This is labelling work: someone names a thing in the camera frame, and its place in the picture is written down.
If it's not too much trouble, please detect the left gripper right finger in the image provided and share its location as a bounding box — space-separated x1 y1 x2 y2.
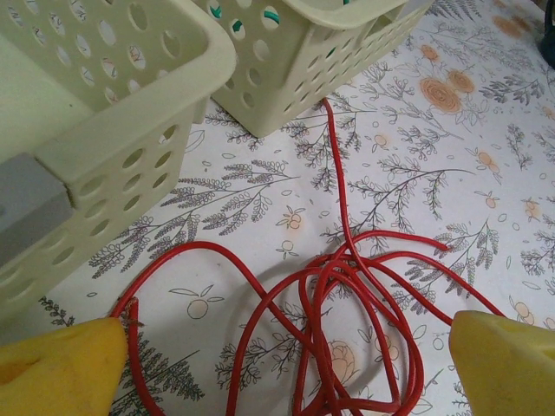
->
449 309 555 416

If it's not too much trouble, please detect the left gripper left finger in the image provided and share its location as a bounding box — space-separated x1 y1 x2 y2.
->
0 317 130 416

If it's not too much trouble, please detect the green cable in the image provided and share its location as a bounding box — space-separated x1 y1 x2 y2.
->
207 0 361 34

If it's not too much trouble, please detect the floral tablecloth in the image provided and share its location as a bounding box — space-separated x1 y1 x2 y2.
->
38 0 555 416

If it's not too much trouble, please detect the cream basket with grey handle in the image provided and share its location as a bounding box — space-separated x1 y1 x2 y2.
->
190 0 434 138
0 0 238 324

